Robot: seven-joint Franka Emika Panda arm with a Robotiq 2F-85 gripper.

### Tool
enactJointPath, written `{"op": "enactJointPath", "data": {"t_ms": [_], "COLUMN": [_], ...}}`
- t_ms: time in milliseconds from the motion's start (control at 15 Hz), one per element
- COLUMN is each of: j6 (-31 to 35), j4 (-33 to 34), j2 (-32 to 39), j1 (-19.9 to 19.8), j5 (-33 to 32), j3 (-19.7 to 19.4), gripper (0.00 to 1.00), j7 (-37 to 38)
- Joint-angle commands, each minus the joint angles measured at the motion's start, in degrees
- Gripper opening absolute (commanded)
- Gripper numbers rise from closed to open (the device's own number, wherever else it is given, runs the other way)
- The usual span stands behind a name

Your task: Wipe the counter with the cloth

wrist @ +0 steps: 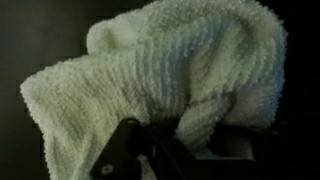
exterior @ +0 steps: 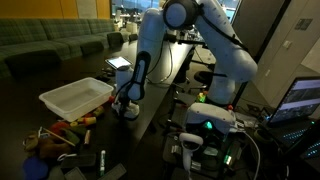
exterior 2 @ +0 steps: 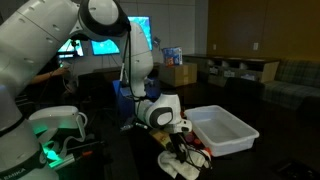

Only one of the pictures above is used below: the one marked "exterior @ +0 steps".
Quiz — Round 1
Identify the yellow pink cylinder toy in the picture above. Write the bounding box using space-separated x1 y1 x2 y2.
77 116 98 126

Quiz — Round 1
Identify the green yellow block toy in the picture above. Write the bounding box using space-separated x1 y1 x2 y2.
93 105 106 118

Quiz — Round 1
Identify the white terry cloth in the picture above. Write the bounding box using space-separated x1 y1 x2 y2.
111 101 140 121

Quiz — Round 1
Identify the green felt toy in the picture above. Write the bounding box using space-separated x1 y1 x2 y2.
61 128 81 146

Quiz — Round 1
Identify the tablet with lit screen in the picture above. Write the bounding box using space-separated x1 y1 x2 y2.
105 55 133 71

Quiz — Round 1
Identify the black rectangular block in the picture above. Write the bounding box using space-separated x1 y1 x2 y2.
60 153 98 169
98 163 128 180
64 166 88 180

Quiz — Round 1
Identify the white plastic bin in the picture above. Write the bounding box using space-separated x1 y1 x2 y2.
38 77 115 123

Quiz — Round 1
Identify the white green marker pen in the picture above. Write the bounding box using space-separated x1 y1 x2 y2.
99 149 107 178

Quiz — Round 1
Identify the white VR headset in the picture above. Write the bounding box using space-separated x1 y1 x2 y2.
185 102 237 134

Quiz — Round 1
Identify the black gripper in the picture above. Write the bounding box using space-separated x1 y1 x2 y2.
116 94 133 113

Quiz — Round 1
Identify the brown plush toy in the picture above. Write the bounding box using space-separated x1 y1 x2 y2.
23 131 73 159

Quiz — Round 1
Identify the white cable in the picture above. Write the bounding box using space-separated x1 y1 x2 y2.
243 131 262 180

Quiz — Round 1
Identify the white VR controller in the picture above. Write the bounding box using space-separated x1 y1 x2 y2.
178 132 204 174

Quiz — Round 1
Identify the thin wooden stick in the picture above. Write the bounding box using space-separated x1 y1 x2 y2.
42 127 77 148

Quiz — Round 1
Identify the black control box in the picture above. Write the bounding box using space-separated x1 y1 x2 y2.
199 133 245 172

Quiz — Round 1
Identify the white light switch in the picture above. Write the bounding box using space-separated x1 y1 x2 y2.
282 39 293 50

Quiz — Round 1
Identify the grey wall sign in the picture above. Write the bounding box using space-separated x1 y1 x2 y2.
294 18 314 32

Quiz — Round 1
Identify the blue bean bag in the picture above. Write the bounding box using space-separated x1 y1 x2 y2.
22 156 50 180

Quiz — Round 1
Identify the white ring loop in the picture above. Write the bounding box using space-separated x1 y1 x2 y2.
56 153 78 163

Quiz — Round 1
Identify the green yellow small toy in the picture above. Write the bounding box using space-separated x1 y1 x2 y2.
197 92 208 104

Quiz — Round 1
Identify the open laptop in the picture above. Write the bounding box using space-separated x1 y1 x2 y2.
263 76 320 160

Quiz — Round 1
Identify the green plaid sofa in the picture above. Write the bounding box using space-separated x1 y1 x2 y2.
0 18 116 79

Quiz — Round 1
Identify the dark ottoman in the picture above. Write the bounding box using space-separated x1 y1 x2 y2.
79 40 105 56

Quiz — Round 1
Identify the red soft toy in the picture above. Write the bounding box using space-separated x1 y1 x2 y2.
49 121 71 136

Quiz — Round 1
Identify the black office chair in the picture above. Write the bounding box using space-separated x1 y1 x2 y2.
193 70 224 92

